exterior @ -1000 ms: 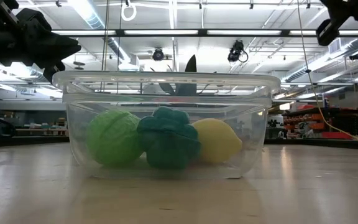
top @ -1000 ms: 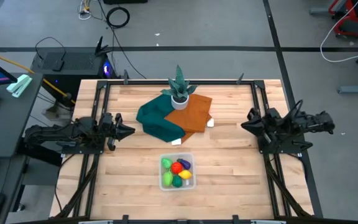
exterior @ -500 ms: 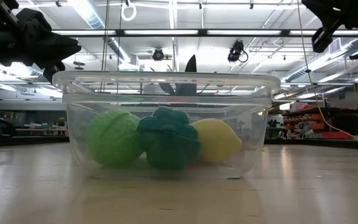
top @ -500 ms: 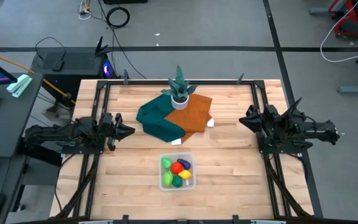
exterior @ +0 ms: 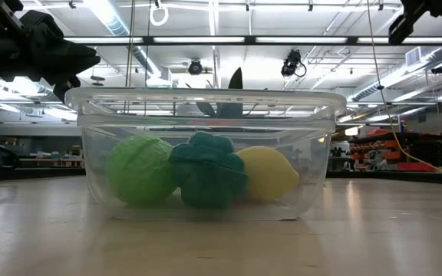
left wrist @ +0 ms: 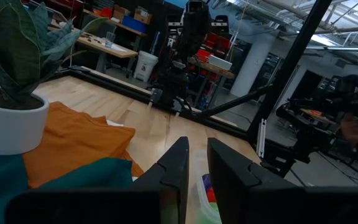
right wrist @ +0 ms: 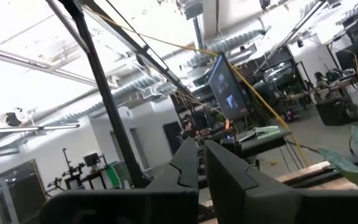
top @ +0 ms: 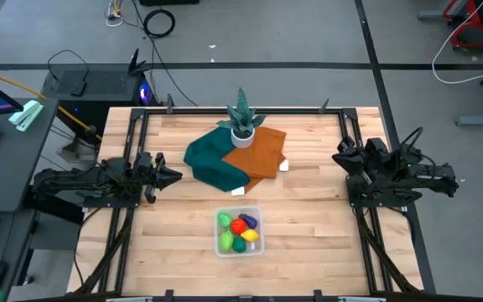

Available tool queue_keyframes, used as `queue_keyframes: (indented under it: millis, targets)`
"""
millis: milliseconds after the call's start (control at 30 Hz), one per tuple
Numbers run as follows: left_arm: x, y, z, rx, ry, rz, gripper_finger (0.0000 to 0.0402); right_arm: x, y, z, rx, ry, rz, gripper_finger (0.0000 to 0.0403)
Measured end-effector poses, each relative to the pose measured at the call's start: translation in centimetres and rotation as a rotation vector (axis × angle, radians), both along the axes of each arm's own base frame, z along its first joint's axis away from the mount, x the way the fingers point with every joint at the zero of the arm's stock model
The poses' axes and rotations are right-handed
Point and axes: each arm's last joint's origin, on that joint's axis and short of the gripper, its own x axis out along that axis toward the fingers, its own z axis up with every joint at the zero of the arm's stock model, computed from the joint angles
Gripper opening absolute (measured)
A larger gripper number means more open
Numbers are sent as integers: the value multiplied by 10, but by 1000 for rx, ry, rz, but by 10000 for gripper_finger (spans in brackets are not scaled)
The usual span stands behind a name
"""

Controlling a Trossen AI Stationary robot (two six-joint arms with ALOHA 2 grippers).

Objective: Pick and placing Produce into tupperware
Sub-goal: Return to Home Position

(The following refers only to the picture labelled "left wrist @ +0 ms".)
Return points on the white building column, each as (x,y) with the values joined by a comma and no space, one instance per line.
(253,68)

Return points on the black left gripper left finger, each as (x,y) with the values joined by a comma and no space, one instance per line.
(104,208)

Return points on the blue storage bin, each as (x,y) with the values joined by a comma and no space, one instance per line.
(135,24)

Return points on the small wooden table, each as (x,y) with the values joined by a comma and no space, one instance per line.
(219,72)

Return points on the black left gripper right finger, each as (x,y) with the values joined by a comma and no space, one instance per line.
(275,208)

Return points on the white cloth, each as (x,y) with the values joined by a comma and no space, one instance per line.
(115,123)

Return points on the green snake plant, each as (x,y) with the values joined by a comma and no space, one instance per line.
(14,46)

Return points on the orange cloth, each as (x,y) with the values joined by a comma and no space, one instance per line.
(73,140)

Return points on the black aluminium rig frame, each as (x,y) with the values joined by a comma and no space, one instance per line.
(291,62)

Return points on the white rectangular box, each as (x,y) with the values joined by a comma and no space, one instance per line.
(219,63)

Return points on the white plant pot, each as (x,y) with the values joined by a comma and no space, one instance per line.
(8,130)

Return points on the clear plastic tupperware container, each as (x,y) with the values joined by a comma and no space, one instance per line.
(201,199)

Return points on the silver aluminium bracket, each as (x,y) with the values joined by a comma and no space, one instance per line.
(261,138)

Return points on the white plastic bucket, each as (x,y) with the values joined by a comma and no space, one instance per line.
(145,67)

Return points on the clear plastic cup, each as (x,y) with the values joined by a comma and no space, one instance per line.
(110,40)

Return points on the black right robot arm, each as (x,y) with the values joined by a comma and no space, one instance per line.
(174,84)

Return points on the red storage bin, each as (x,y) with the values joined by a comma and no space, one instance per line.
(217,42)

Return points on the cardboard box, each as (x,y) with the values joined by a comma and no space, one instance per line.
(143,16)

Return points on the long wooden workbench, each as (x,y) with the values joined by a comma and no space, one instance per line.
(120,52)

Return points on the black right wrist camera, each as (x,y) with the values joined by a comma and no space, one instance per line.
(194,6)

